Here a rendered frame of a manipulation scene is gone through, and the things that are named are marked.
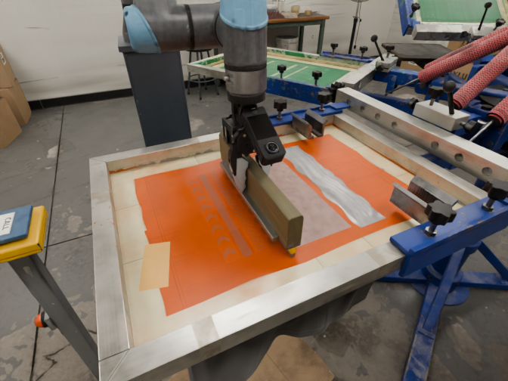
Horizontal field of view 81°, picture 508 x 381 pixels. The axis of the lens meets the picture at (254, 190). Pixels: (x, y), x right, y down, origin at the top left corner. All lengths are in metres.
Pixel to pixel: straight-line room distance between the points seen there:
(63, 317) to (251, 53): 0.80
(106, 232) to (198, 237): 0.17
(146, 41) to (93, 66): 3.81
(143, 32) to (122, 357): 0.49
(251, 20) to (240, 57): 0.06
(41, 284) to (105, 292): 0.36
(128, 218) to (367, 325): 1.29
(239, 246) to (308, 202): 0.21
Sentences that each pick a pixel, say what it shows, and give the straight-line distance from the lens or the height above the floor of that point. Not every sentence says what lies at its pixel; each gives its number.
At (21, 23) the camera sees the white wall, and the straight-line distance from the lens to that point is 4.37.
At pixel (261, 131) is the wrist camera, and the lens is 0.54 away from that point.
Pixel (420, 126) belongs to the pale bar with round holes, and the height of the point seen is 1.04.
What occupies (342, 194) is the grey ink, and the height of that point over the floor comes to 0.96.
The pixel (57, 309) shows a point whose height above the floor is 0.69.
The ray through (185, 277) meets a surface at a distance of 0.55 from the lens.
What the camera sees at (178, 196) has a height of 0.95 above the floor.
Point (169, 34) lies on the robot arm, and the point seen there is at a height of 1.29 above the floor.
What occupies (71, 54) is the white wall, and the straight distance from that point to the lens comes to 4.38.
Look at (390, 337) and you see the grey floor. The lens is 1.67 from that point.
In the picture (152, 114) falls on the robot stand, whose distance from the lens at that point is 1.10.
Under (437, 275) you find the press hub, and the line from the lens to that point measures 1.86.
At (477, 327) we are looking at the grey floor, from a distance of 1.90.
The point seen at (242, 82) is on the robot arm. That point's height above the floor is 1.23.
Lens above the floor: 1.38
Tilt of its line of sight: 37 degrees down
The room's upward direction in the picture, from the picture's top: straight up
